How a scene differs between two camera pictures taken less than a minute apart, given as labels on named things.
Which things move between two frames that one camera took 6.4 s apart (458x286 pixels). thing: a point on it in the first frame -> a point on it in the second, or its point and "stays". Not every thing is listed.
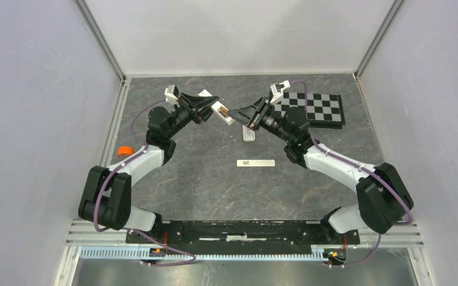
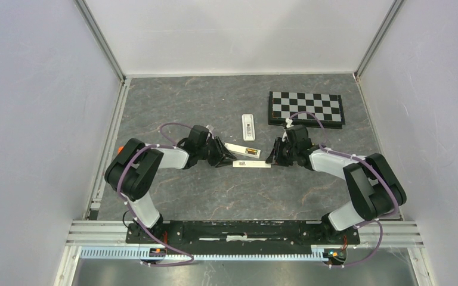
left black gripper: [195, 106] -> [220, 151]
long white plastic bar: [216, 108] -> [243, 150]
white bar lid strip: [257, 162] stays
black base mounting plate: [246, 237] stays
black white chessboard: [324, 111] stays
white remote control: [248, 134] stays
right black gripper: [248, 115] -> [274, 157]
